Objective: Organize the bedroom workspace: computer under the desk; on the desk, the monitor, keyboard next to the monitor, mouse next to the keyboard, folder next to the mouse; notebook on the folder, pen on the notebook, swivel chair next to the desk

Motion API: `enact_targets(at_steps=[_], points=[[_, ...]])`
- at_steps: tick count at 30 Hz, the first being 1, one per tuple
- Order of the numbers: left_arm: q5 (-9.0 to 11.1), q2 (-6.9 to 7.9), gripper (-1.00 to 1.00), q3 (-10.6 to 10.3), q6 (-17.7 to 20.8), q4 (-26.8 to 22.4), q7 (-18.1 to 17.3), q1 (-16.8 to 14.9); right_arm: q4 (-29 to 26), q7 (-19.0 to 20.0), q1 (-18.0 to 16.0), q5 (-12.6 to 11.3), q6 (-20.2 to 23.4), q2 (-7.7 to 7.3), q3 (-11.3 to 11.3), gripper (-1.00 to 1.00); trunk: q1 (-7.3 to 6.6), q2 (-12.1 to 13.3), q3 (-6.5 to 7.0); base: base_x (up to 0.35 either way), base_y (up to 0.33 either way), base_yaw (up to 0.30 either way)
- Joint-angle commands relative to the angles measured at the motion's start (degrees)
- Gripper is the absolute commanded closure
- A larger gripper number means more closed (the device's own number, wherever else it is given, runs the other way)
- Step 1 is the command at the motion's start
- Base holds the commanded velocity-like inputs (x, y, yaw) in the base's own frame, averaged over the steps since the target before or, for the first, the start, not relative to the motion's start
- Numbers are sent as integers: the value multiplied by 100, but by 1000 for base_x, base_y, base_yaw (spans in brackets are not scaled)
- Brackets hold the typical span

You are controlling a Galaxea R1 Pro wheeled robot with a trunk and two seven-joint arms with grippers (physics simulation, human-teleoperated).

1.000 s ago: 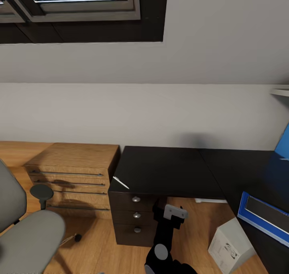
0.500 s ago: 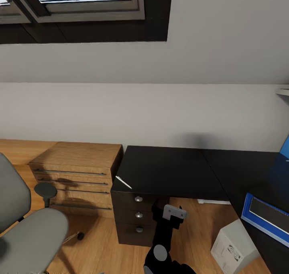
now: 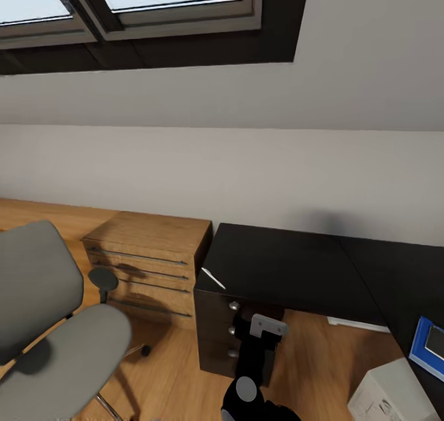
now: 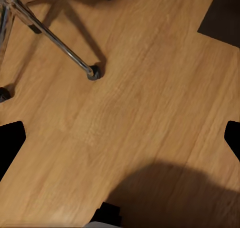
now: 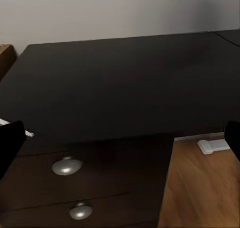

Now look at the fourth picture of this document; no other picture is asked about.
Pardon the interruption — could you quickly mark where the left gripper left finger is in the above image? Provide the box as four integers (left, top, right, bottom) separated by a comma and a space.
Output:
0, 121, 26, 181

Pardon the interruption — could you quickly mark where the swivel chair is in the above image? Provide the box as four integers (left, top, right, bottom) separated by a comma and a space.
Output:
0, 0, 101, 102

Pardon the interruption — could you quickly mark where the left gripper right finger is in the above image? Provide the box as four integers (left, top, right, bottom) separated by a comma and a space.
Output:
224, 121, 240, 161

